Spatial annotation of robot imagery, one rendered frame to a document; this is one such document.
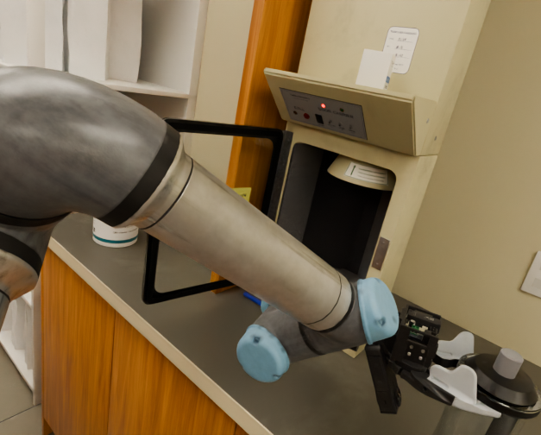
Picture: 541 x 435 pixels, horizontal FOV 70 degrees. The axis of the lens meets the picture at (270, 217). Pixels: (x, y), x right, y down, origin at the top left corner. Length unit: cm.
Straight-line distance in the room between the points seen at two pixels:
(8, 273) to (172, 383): 67
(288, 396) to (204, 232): 53
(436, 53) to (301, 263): 51
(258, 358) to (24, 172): 37
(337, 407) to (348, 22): 75
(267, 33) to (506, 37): 62
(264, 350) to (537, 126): 90
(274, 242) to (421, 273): 95
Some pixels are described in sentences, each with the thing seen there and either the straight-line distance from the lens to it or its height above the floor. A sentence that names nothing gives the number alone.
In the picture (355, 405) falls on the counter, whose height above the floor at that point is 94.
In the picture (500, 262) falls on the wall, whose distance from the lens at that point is 122.
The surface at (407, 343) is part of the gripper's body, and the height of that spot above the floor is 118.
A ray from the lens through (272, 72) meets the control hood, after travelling 82.
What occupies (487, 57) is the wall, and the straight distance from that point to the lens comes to 122.
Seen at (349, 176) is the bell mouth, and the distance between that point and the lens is 86.
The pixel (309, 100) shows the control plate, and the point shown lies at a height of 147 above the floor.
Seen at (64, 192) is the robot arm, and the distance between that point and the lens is 30.
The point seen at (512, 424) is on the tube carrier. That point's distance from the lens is 65.
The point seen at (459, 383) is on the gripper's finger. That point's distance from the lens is 61.
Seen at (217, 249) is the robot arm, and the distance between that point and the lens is 34.
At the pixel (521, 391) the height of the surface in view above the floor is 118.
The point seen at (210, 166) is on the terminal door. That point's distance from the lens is 81.
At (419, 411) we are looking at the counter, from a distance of 90.
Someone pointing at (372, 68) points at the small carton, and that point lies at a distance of 74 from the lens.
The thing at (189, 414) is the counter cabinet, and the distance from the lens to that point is 97.
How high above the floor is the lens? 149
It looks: 19 degrees down
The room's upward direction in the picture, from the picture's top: 12 degrees clockwise
